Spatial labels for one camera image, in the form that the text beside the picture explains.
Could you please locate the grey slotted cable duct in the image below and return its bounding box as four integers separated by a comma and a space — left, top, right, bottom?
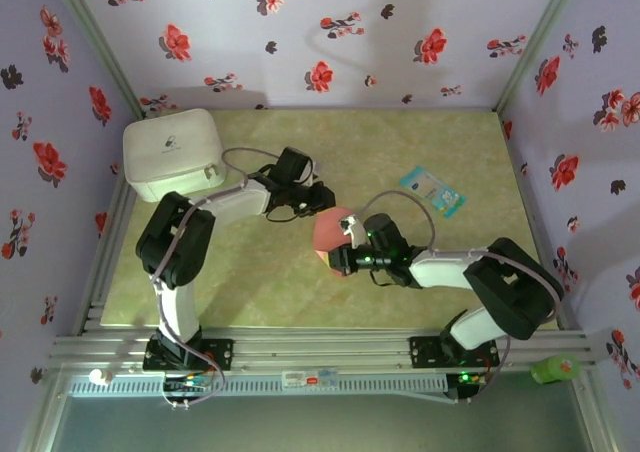
67, 374, 449, 398

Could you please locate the aluminium mounting rail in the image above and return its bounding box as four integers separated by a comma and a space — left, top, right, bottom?
49, 327, 599, 373

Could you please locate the blue snack sachet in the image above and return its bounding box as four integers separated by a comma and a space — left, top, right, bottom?
399, 165, 468, 218

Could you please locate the left arm grey cable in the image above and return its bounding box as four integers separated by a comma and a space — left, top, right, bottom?
149, 146, 281, 411

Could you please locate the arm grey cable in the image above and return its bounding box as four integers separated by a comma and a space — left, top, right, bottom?
149, 146, 281, 411
359, 190, 564, 406

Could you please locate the white zippered storage case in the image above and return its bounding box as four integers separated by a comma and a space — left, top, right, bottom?
122, 108, 227, 204

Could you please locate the green cup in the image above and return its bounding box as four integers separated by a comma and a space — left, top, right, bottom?
530, 354, 582, 385

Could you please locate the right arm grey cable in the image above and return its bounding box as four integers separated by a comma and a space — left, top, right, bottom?
359, 190, 564, 406

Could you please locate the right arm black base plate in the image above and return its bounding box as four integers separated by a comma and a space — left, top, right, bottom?
408, 335, 501, 371

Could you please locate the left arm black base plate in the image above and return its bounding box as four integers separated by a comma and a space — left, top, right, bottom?
143, 338, 235, 372

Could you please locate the aluminium frame post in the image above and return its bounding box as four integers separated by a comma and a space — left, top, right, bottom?
47, 0, 146, 118
492, 0, 586, 113

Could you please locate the pink paper sheet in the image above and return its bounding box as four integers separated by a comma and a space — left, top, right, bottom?
312, 205, 359, 278

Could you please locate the white label sticker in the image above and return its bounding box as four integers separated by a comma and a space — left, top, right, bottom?
282, 370, 339, 388

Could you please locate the small circuit board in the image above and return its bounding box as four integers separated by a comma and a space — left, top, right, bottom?
447, 370, 489, 402
163, 373, 214, 393

